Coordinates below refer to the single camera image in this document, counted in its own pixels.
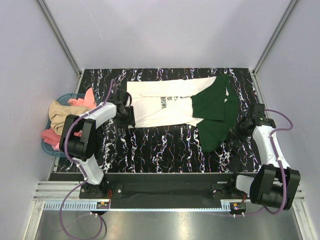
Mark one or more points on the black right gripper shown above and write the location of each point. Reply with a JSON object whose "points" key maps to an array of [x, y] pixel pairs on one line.
{"points": [[234, 133]]}

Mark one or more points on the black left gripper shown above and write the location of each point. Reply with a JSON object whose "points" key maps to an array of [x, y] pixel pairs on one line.
{"points": [[130, 121]]}

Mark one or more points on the cream and green t-shirt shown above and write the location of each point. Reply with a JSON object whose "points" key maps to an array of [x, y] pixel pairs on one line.
{"points": [[210, 104]]}

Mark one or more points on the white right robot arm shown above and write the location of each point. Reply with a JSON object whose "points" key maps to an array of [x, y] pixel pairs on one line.
{"points": [[276, 183]]}

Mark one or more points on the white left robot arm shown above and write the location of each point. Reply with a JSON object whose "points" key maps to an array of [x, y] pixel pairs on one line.
{"points": [[79, 135]]}

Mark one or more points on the beige t-shirt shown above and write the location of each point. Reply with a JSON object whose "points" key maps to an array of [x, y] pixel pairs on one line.
{"points": [[57, 115]]}

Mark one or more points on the pink t-shirt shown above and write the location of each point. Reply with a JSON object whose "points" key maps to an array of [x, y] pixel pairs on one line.
{"points": [[88, 101]]}

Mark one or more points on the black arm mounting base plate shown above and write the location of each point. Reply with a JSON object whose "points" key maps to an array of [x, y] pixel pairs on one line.
{"points": [[176, 189]]}

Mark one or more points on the grey slotted cable duct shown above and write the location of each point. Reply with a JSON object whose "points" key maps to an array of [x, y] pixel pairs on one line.
{"points": [[116, 206]]}

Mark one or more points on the left aluminium frame post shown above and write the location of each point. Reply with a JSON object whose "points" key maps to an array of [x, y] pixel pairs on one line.
{"points": [[58, 35]]}

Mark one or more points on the aluminium frame post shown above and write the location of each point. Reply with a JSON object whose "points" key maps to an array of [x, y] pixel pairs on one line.
{"points": [[58, 35], [276, 33]]}

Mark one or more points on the right aluminium frame post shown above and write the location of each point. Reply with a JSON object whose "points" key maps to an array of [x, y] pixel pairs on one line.
{"points": [[276, 33]]}

